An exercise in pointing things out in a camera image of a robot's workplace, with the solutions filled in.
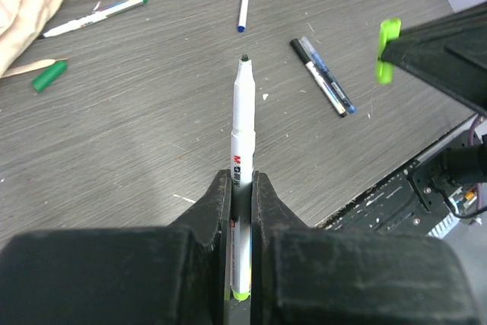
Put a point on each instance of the dark green pen cap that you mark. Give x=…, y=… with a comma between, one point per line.
x=49, y=75

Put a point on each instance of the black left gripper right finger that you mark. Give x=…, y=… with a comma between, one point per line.
x=302, y=275

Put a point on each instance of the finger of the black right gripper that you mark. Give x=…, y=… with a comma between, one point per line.
x=448, y=53

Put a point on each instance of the white marker black end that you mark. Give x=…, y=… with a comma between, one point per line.
x=319, y=79

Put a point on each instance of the blue transparent gel pen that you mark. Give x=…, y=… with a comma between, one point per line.
x=328, y=75

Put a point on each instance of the white marker lime end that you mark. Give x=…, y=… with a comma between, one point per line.
x=243, y=143

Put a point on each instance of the white marker dark green end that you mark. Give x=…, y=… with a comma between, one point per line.
x=93, y=18

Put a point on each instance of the white marker blue end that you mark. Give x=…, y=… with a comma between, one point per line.
x=242, y=20

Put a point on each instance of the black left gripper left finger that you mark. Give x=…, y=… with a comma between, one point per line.
x=176, y=274

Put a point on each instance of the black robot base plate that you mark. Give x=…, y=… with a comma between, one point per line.
x=417, y=198

